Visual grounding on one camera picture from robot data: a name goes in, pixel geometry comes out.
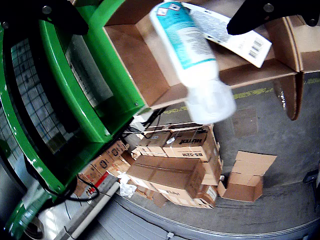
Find crumpled white paper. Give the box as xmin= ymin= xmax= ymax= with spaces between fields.
xmin=117 ymin=172 xmax=137 ymax=198

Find green metal shelf unit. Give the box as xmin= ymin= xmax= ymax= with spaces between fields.
xmin=0 ymin=0 xmax=151 ymax=238

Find grey card sheet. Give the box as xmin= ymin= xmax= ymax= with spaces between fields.
xmin=64 ymin=34 xmax=115 ymax=109

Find small open cardboard box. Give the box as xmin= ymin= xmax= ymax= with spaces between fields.
xmin=217 ymin=150 xmax=278 ymax=203

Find black wire mesh panel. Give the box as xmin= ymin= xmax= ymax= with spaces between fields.
xmin=9 ymin=37 xmax=83 ymax=153

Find long plain cardboard box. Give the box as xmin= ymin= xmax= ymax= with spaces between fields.
xmin=126 ymin=154 xmax=207 ymax=200

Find white bottle teal label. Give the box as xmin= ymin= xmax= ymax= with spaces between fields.
xmin=149 ymin=1 xmax=237 ymax=125

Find white carton black spots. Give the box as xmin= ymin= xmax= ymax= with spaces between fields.
xmin=183 ymin=2 xmax=273 ymax=69

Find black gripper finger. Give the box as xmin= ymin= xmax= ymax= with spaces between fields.
xmin=0 ymin=0 xmax=90 ymax=36
xmin=226 ymin=0 xmax=320 ymax=37

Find cardboard box black print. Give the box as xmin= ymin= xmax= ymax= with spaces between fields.
xmin=162 ymin=124 xmax=222 ymax=162

